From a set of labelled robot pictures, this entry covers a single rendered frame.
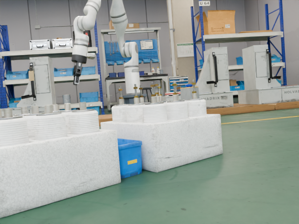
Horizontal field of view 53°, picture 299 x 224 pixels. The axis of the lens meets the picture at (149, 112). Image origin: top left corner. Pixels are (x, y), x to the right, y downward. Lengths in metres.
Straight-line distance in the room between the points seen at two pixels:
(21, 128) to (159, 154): 0.49
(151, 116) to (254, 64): 2.87
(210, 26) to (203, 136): 5.44
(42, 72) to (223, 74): 2.07
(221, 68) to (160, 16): 6.74
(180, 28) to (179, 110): 6.78
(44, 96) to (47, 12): 6.89
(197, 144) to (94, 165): 0.47
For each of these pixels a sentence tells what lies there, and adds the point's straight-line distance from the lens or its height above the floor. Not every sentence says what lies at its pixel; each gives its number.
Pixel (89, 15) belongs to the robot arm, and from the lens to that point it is 1.61.
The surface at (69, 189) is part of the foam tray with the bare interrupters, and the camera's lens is 0.95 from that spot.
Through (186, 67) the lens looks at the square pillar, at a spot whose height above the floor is 0.94.
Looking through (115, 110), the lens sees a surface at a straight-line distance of 1.35.
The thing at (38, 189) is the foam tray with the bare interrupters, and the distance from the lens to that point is 0.92.
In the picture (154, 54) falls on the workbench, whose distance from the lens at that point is 7.52.
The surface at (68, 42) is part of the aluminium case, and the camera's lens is 6.16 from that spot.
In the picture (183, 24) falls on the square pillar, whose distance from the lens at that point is 8.01.
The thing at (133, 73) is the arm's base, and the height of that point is 0.43.
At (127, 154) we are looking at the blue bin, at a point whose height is 0.08.
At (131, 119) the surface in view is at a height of 0.19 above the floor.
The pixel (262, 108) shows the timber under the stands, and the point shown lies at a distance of 3.79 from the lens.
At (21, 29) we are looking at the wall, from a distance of 10.20.
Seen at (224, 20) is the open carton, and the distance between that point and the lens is 6.80.
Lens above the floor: 0.28
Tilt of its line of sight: 3 degrees down
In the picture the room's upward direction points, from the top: 5 degrees counter-clockwise
